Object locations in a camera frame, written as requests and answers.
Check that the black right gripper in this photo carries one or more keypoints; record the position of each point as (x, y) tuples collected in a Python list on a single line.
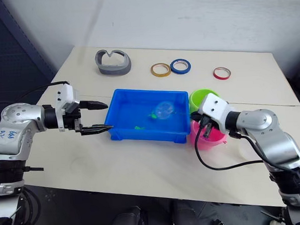
[(210, 123)]

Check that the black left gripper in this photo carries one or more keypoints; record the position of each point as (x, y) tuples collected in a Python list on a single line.
[(71, 119)]

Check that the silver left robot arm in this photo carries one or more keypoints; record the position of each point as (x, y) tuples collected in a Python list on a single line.
[(19, 133)]

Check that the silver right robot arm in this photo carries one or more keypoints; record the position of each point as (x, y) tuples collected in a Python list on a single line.
[(267, 127)]

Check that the pink plastic bucket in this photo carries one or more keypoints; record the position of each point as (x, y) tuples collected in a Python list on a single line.
[(211, 142)]

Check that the green plastic bucket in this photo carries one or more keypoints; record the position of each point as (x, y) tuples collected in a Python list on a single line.
[(196, 100)]

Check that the blue plastic tub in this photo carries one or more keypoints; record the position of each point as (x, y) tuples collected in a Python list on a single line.
[(130, 118)]

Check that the green toy fish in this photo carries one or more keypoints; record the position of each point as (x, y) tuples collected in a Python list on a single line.
[(138, 128), (153, 115)]

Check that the red tape roll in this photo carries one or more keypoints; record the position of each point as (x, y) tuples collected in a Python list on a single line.
[(222, 77)]

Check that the blue tape roll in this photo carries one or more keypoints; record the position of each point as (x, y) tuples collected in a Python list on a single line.
[(180, 70)]

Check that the yellow tape roll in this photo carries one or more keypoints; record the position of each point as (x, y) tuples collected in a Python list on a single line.
[(160, 73)]

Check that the dark blue metal shelf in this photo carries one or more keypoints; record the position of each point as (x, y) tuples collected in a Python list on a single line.
[(10, 53)]

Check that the dark object beside table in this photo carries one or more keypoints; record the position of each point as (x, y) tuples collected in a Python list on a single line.
[(299, 83)]

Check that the dark rounded shape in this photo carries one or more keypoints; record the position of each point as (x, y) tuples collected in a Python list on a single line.
[(129, 220)]

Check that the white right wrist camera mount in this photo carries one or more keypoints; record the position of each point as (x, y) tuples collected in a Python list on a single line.
[(214, 107)]

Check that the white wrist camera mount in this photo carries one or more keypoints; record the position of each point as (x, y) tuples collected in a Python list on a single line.
[(214, 107), (65, 95)]

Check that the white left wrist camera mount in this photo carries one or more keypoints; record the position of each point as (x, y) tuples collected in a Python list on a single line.
[(65, 95)]

